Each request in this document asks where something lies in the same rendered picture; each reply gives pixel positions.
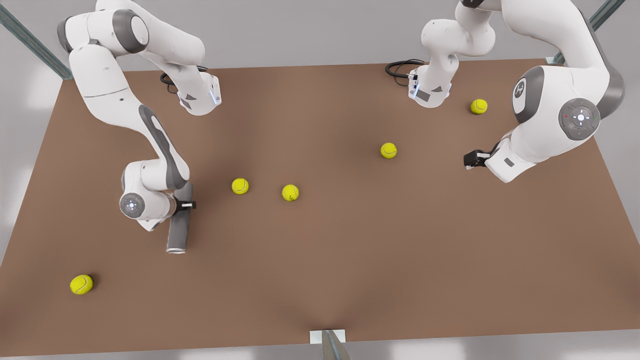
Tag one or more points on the grey tennis ball tube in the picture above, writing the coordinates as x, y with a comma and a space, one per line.
179, 220

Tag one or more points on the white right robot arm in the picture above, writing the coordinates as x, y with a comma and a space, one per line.
105, 95

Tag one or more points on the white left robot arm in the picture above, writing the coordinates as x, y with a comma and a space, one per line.
560, 100

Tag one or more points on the yellow tennis ball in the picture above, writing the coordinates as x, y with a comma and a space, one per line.
81, 284
479, 106
388, 150
240, 186
290, 192

